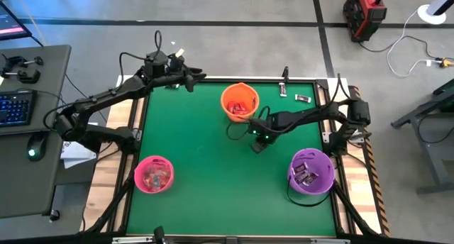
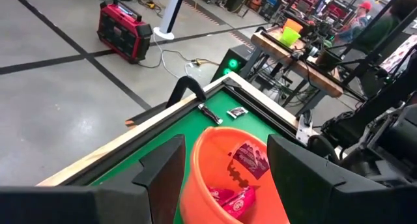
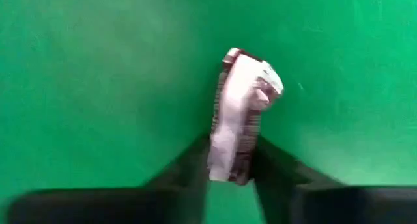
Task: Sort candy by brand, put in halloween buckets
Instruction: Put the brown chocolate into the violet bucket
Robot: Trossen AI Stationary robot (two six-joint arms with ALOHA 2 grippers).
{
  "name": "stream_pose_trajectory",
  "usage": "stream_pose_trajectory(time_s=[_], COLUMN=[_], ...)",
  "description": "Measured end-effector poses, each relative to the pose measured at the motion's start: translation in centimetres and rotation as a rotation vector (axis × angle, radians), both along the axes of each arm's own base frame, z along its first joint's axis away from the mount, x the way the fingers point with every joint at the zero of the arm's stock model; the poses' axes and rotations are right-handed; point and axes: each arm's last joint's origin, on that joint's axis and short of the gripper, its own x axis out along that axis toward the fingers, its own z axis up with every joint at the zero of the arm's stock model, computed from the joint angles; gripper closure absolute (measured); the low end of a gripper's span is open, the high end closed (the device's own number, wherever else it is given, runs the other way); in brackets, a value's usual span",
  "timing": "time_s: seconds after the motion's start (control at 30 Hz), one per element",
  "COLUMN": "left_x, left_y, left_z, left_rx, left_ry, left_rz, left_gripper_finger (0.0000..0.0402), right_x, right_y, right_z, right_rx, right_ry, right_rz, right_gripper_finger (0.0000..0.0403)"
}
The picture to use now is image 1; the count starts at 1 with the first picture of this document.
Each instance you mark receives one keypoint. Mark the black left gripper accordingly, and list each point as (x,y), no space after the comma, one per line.
(166,75)

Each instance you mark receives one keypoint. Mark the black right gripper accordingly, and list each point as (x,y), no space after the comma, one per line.
(266,127)

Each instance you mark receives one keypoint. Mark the dark brown candy wrapper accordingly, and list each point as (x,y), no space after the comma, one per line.
(303,98)
(299,167)
(282,89)
(312,179)
(300,179)

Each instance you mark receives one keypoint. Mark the clear red candy wrapper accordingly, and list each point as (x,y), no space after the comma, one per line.
(156,187)
(164,174)
(150,176)

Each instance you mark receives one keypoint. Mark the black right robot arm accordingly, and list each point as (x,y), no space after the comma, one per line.
(319,116)

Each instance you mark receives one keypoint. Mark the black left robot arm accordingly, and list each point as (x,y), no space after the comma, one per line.
(103,98)

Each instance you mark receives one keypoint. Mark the beige paper tag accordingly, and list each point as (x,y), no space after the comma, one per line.
(179,52)

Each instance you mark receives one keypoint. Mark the orange plastic bucket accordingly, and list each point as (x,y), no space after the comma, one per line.
(230,93)

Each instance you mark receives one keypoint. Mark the purple jack-o-lantern bucket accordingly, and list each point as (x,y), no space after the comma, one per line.
(328,173)

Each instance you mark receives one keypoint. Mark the black clamp stand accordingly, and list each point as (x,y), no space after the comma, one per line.
(285,73)

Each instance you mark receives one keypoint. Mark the pink plastic bucket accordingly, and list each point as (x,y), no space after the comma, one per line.
(138,174)

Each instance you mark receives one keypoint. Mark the yellow black hazard tape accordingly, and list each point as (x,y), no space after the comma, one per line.
(376,187)

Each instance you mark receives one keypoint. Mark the white paper sheet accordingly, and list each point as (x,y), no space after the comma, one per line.
(76,155)

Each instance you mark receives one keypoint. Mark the light wooden table base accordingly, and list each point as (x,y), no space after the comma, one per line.
(103,187)

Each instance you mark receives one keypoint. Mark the black metal table stand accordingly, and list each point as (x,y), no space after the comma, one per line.
(425,130)

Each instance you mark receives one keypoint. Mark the black screw clamp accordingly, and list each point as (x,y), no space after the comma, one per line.
(26,76)
(21,61)

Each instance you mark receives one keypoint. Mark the red and black power box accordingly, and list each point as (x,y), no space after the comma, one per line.
(363,13)

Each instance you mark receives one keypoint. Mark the black computer mouse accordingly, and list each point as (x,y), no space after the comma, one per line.
(36,146)

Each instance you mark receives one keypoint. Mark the black backlit keyboard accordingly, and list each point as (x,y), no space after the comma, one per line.
(16,107)

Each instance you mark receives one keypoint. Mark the dark screen with red bar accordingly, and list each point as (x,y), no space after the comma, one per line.
(10,22)

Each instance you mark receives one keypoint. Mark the black round knob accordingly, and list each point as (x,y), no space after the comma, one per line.
(54,215)

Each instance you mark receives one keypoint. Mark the dark grey desk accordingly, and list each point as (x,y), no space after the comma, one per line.
(32,187)

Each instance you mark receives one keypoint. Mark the yellow power plug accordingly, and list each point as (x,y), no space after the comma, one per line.
(446,62)

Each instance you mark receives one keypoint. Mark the white round stand base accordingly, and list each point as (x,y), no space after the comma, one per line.
(425,17)

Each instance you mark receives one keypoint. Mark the dark grey stand pole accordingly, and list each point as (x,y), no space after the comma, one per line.
(443,1)

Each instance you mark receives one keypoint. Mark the black table edge frame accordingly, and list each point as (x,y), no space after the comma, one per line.
(213,81)

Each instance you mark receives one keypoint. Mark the silver metal corner bracket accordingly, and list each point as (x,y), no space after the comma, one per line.
(138,134)
(327,137)

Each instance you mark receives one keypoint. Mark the black diagonal frame brace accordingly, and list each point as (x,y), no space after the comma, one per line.
(354,210)
(106,208)

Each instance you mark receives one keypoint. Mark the black table-level camera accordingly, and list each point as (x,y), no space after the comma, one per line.
(159,235)

